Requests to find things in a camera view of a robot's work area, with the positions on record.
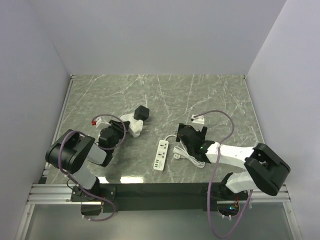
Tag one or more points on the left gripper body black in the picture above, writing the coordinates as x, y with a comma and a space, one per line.
118, 129

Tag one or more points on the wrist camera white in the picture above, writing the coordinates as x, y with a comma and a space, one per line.
197, 122
100, 123

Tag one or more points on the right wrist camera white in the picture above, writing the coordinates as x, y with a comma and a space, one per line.
197, 122

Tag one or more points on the small white power strip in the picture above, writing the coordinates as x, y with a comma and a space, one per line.
128, 118

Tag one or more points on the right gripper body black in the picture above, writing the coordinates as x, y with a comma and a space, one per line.
202, 134

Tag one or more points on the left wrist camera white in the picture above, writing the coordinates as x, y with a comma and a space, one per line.
100, 123

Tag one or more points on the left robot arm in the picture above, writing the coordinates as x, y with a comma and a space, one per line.
71, 151

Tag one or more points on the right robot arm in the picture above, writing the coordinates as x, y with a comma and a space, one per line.
263, 168

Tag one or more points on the black base bar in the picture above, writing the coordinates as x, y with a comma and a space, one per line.
155, 196

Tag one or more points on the black socket adapter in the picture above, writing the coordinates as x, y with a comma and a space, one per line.
141, 113

